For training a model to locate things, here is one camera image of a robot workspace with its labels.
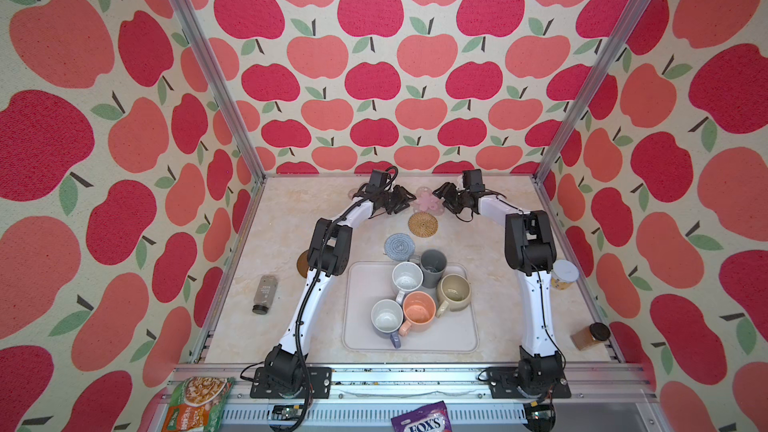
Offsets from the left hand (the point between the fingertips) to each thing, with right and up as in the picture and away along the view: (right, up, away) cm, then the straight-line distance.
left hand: (419, 202), depth 109 cm
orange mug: (-3, -31, -25) cm, 40 cm away
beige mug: (+8, -27, -20) cm, 35 cm away
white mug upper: (-6, -23, -17) cm, 29 cm away
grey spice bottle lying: (-48, -27, -23) cm, 60 cm away
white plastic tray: (-18, -25, -17) cm, 35 cm away
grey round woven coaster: (-8, -15, -8) cm, 19 cm away
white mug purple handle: (-12, -33, -25) cm, 43 cm away
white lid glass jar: (+41, -22, -20) cm, 51 cm away
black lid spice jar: (+40, -32, -35) cm, 62 cm away
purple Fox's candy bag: (-3, -51, -40) cm, 65 cm away
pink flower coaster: (+3, 0, +3) cm, 4 cm away
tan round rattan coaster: (+1, -8, -2) cm, 8 cm away
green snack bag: (-58, -48, -39) cm, 85 cm away
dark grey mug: (+2, -19, -19) cm, 27 cm away
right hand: (+9, +3, +2) cm, 9 cm away
